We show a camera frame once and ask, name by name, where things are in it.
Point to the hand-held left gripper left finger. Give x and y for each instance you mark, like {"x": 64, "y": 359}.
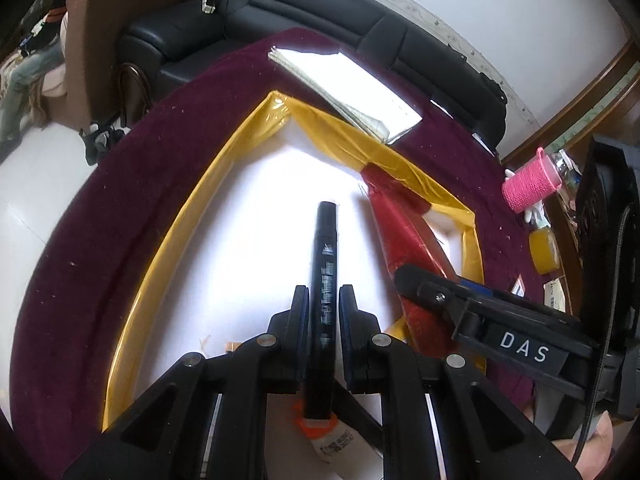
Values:
{"x": 300, "y": 320}

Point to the white foam tray yellow tape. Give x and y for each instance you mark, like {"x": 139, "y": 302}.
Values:
{"x": 225, "y": 220}

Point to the dark floor clutter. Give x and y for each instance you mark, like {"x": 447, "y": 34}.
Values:
{"x": 100, "y": 140}

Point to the small white box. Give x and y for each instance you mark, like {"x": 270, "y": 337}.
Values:
{"x": 555, "y": 292}

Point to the red packet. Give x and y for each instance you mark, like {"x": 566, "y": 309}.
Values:
{"x": 400, "y": 240}

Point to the black marker pen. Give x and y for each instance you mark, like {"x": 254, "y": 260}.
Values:
{"x": 325, "y": 260}

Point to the person's right forearm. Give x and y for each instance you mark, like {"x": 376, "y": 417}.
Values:
{"x": 597, "y": 450}

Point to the white tube orange cap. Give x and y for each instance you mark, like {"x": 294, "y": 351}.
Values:
{"x": 335, "y": 442}

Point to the stack of white papers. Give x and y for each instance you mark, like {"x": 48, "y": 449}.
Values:
{"x": 350, "y": 80}

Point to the brown pink armchair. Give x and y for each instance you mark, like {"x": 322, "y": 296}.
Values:
{"x": 95, "y": 35}

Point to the yellow tape roll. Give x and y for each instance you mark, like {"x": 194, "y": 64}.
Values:
{"x": 545, "y": 250}

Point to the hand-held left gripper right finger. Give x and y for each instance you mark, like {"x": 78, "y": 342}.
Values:
{"x": 347, "y": 325}

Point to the bottle in pink knitted sleeve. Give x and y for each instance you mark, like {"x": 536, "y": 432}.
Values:
{"x": 530, "y": 185}

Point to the black leather sofa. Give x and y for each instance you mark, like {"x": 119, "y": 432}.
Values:
{"x": 300, "y": 0}

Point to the wooden glass cabinet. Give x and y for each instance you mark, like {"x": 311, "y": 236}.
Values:
{"x": 575, "y": 100}

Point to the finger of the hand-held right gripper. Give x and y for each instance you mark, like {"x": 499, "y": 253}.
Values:
{"x": 425, "y": 290}

